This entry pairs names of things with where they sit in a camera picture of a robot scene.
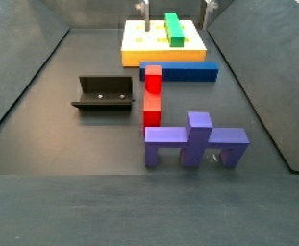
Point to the yellow slotted board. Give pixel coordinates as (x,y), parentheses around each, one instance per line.
(149,46)

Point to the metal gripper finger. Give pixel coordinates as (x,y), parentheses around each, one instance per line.
(142,6)
(211,5)

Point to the blue long block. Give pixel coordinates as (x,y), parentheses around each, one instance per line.
(183,71)

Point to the red long block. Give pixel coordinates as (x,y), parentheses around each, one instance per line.
(153,96)

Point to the purple cross-shaped block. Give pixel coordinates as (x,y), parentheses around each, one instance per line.
(194,138)

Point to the black angled bracket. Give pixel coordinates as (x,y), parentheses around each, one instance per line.
(105,92)

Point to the green long block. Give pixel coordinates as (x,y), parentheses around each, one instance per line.
(174,30)

